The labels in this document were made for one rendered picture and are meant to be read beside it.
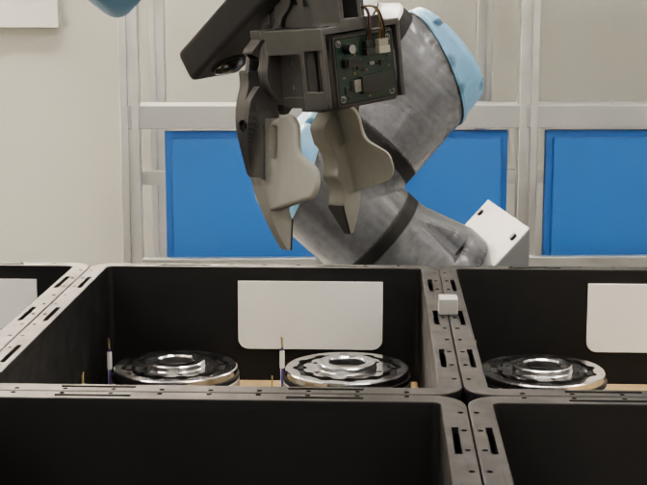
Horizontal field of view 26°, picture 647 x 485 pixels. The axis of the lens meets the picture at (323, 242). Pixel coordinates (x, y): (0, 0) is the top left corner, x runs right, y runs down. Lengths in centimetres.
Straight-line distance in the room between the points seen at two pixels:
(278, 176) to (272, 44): 9
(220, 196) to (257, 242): 12
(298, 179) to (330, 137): 6
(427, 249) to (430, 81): 17
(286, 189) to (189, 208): 202
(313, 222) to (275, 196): 47
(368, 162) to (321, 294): 25
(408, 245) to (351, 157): 45
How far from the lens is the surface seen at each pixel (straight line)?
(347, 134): 98
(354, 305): 121
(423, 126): 143
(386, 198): 143
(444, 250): 143
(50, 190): 387
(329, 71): 91
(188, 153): 294
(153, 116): 293
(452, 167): 296
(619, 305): 122
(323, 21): 92
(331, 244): 143
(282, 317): 121
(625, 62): 390
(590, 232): 303
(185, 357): 117
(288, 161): 94
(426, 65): 143
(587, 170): 301
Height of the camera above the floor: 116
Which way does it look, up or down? 10 degrees down
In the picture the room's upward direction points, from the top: straight up
